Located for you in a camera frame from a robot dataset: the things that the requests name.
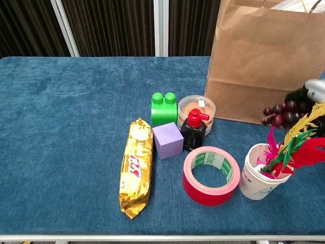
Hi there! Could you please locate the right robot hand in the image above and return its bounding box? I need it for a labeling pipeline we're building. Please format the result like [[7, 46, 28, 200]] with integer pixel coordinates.
[[284, 78, 325, 104]]

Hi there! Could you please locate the purple grape bunch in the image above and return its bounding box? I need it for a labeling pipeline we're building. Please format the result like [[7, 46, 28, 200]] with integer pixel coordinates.
[[262, 100, 325, 130]]

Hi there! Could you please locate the brown paper bag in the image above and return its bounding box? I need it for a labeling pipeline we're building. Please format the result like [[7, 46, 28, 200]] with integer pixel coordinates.
[[204, 0, 325, 125]]

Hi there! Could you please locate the colourful feather shuttlecock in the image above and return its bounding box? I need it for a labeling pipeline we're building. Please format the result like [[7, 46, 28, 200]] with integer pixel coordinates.
[[256, 101, 325, 178]]

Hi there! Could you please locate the white paper cup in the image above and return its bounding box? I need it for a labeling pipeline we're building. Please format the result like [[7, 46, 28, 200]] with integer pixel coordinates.
[[238, 143, 294, 201]]

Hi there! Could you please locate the small red black toy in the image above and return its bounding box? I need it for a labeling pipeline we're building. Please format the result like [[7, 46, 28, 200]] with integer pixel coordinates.
[[180, 108, 211, 152]]

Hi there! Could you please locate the dark pleated curtain panel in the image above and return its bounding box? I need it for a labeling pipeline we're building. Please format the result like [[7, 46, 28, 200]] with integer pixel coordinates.
[[0, 0, 71, 59], [61, 0, 155, 57], [169, 0, 221, 57]]

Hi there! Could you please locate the red tape roll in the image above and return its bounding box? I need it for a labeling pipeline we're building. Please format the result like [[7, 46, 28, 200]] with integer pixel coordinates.
[[182, 146, 241, 206]]

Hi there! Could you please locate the green toy building block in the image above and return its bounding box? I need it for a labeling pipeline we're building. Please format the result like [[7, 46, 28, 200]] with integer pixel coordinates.
[[151, 92, 178, 126]]

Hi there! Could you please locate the purple cube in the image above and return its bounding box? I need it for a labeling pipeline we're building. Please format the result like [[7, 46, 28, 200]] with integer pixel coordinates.
[[152, 121, 184, 160]]

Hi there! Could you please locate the gold foil cookie package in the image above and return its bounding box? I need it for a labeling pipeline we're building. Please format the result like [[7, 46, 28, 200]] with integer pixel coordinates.
[[118, 117, 154, 220]]

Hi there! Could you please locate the blue tablecloth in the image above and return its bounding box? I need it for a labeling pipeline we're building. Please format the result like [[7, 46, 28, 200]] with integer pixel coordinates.
[[0, 56, 325, 236]]

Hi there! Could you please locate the white partition frame post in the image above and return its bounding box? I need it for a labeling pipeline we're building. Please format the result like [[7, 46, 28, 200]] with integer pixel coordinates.
[[50, 0, 81, 57], [153, 0, 170, 57]]

